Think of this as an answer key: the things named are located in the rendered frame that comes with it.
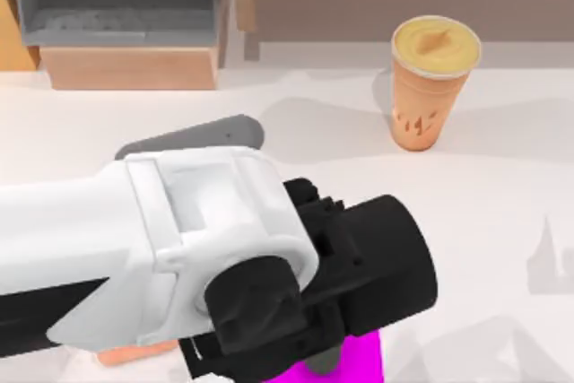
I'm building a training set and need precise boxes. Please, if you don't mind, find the magenta flat square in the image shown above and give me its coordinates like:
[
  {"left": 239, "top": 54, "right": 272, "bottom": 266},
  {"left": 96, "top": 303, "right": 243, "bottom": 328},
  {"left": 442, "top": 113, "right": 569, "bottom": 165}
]
[{"left": 271, "top": 327, "right": 386, "bottom": 383}]

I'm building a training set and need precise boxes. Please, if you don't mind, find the salmon-coloured box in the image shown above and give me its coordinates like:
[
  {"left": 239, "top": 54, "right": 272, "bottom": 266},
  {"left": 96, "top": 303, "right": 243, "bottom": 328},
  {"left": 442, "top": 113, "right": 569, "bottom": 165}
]
[{"left": 95, "top": 338, "right": 178, "bottom": 367}]

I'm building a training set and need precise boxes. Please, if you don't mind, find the pale wooden drawer front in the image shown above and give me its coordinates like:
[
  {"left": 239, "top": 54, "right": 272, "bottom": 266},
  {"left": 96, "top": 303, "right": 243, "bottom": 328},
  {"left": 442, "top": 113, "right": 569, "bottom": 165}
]
[{"left": 39, "top": 35, "right": 223, "bottom": 91}]

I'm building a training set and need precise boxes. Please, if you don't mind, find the orange cup with yellow cream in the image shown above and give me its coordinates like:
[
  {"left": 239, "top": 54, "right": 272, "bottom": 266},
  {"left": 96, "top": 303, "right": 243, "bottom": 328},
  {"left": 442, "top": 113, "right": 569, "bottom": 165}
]
[{"left": 389, "top": 16, "right": 483, "bottom": 152}]

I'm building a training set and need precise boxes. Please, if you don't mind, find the grey pierced drawer inside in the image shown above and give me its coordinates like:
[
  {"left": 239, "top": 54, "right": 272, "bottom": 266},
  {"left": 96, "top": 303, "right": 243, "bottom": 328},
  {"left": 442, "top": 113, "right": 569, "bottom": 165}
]
[{"left": 12, "top": 0, "right": 230, "bottom": 48}]

